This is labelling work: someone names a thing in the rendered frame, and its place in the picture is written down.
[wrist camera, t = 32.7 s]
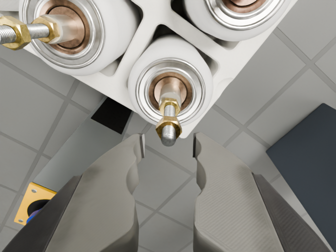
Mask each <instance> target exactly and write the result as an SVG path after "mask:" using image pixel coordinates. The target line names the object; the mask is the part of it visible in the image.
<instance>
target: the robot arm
mask: <svg viewBox="0 0 336 252"><path fill-rule="evenodd" d="M192 157H193V158H195V159H196V161H197V171H196V183H197V185H198V186H199V187H200V189H201V192H200V194H199V195H198V196H197V197H196V198H195V201H194V223H193V252H331V251H330V250H329V248H328V247H327V246H326V244H325V243H324V242H323V241H322V240H321V238H320V237H319V236H318V235H317V234H316V232H315V231H314V230H313V229H312V228H311V227H310V226H309V225H308V224H307V223H306V222H305V221H304V219H303V218H302V217H301V216H300V215H299V214H298V213H297V212H296V211H295V210H294V209H293V208H292V207H291V206H290V205H289V204H288V202H287V201H286V200H285V199H284V198H283V197H282V196H281V195H280V194H279V193H278V192H277V191H276V190H275V189H274V188H273V187H272V185H271V184H270V183H269V182H268V181H267V180H266V179H265V178H264V177H263V176H262V175H261V174H254V173H253V171H252V170H251V169H250V168H249V167H248V166H247V165H246V164H245V163H244V162H243V161H242V160H241V159H240V158H238V157H237V156H236V155H235V154H233V153H232V152H230V151H229V150H227V149H226V148H224V147H223V146H221V145H220V144H218V143H217V142H215V141H214V140H212V139H211V138H209V137H208V136H206V135H205V134H203V133H202V132H197V133H193V156H192ZM142 158H145V134H144V133H143V134H142V133H135V134H133V135H131V136H130V137H128V138H127V139H125V140H124V141H122V142H121V143H119V144H118V145H116V146H115V147H113V148H112V149H110V150H109V151H107V152H106V153H104V154H103V155H102V156H100V157H99V158H98V159H97V160H96V161H95V162H93V163H92V164H91V165H90V166H89V167H88V168H87V169H86V170H85V171H84V172H83V173H82V174H81V175H79V176H73V177H72V178H71V179H70V180H69V181H68V182H67V183H66V184H65V185H64V186H63V187H62V188H61V189H60V190H59V191H58V192H57V193H56V194H55V195H54V196H53V197H52V198H51V199H50V200H49V201H48V202H47V203H46V205H45V206H44V207H43V208H42V209H41V210H40V211H39V212H38V213H37V214H36V215H35V216H34V217H33V218H32V219H31V220H30V221H29V222H28V223H27V224H26V225H25V226H24V227H23V228H22V229H21V230H20V231H19V232H18V233H17V234H16V235H15V237H14V238H13V239H12V240H11V241H10V242H9V243H8V245H7V246H6V247H5V248H4V249H3V251H2V252H138V244H139V223H138V216H137V210H136V203H135V199H134V197H133V196H132V194H133V192H134V190H135V188H136V187H137V185H138V184H139V182H140V181H139V173H138V164H139V163H140V161H141V160H142Z"/></svg>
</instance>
